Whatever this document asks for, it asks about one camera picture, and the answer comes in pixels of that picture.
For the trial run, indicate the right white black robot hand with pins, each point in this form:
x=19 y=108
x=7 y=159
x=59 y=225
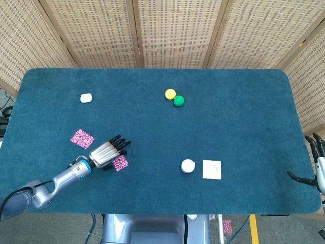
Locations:
x=321 y=172

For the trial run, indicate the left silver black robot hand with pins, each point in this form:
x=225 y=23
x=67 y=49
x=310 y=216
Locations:
x=102 y=155

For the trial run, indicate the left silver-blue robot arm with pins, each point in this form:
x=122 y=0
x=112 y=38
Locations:
x=66 y=175

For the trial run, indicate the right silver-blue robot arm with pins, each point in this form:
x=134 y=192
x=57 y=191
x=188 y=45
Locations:
x=323 y=203

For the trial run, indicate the white earbuds case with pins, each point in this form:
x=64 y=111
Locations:
x=86 y=98

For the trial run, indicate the blue carpet table cover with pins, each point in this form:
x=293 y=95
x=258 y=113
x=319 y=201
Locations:
x=152 y=114

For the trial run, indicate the white round cap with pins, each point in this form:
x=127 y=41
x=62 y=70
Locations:
x=187 y=166

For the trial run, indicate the blue-grey robot torso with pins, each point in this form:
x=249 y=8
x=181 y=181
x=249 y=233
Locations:
x=152 y=228

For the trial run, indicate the yellow foam ball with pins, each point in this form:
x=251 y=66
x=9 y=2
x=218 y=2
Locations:
x=170 y=93

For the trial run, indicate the green foam ball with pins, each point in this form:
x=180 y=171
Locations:
x=179 y=101

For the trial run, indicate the black box device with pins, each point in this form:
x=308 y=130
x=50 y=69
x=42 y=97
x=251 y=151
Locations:
x=3 y=125

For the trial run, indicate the pale yellow sticky note pad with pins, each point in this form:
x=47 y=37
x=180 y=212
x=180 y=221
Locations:
x=211 y=169

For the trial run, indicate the white table leg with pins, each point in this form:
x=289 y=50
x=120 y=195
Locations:
x=221 y=228

